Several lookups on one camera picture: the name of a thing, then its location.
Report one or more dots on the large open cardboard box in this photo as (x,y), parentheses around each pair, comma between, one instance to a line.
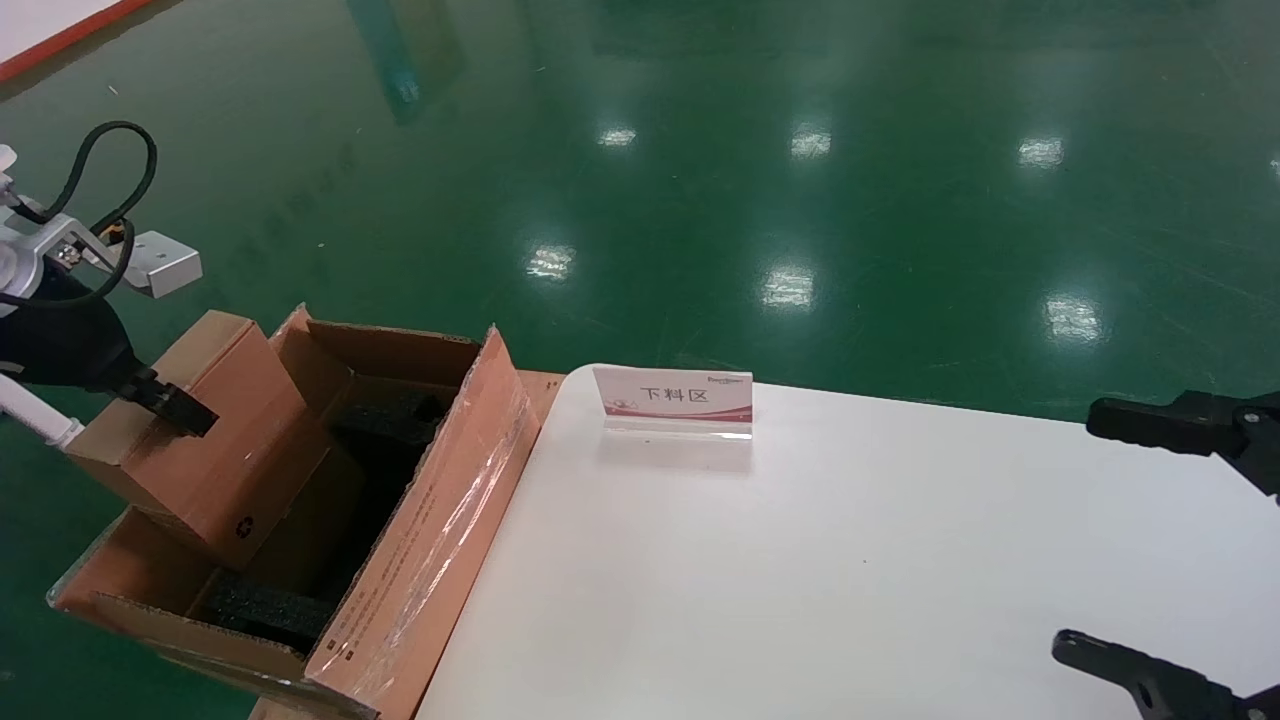
(440,500)

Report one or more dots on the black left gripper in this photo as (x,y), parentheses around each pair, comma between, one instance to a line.
(60,340)

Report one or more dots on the white table stand post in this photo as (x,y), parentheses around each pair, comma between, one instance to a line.
(40,415)

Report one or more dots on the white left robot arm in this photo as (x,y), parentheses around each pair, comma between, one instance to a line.
(25,255)

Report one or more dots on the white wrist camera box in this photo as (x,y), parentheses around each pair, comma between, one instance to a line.
(165,265)

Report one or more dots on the small cardboard box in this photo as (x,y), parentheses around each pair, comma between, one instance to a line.
(240,450)

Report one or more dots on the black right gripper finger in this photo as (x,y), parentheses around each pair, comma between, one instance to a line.
(1200,425)
(1170,690)

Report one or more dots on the acrylic sign with red print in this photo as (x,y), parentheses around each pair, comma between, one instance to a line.
(672,395)

